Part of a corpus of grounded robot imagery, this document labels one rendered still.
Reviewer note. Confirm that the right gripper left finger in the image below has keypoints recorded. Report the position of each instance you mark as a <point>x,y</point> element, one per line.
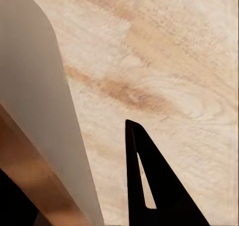
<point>16,209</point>

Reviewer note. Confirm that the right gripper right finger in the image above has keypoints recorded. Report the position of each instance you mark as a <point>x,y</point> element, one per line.
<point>175,207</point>

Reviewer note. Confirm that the trash can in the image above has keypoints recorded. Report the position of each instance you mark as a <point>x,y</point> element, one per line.
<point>41,145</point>

